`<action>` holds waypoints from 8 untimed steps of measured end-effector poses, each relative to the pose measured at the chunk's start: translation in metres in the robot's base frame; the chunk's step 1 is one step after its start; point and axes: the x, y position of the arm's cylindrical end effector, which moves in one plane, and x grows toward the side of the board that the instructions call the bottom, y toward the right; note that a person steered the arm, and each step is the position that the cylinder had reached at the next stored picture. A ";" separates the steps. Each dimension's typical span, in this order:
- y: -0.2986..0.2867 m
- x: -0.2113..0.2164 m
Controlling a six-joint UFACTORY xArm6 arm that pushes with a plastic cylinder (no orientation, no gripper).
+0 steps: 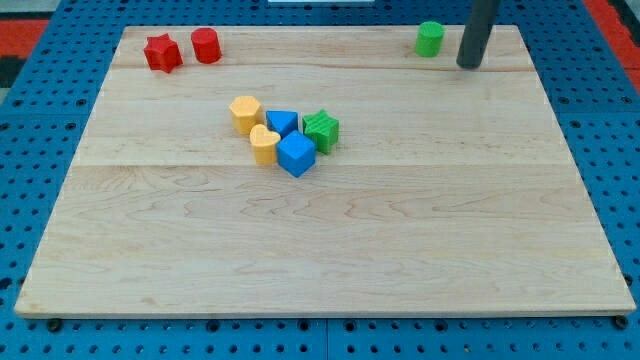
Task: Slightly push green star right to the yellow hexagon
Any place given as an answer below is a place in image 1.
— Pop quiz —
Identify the light wooden board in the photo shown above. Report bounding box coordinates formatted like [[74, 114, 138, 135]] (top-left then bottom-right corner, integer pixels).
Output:
[[15, 25, 636, 319]]

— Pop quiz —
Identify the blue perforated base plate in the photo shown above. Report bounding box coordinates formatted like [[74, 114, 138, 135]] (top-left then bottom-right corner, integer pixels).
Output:
[[1, 0, 639, 359]]

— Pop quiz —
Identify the blue triangle block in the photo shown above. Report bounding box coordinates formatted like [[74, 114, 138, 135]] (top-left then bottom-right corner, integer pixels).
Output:
[[266, 110, 298, 138]]

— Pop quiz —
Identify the red star block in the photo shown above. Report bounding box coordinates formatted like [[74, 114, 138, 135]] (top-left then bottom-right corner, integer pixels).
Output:
[[144, 33, 183, 73]]

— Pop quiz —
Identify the yellow hexagon block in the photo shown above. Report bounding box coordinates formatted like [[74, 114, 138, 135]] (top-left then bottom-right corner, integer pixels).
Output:
[[229, 96, 264, 135]]

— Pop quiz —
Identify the green star block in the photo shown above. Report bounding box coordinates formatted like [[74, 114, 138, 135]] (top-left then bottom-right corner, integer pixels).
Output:
[[303, 109, 339, 155]]

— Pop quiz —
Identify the yellow heart block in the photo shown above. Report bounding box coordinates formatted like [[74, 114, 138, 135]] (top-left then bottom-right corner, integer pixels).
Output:
[[249, 124, 281, 165]]

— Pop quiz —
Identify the red cylinder block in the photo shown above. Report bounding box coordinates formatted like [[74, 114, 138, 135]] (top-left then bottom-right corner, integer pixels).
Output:
[[191, 27, 222, 64]]

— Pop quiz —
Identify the blue cube block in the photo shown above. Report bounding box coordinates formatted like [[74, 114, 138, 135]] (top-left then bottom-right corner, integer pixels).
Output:
[[276, 130, 316, 177]]

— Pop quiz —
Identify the green cylinder block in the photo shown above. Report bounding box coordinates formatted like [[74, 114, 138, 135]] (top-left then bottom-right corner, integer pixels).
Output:
[[415, 21, 445, 57]]

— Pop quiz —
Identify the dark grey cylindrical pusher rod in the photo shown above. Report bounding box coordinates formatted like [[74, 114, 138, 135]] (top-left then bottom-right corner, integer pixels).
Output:
[[456, 0, 501, 69]]

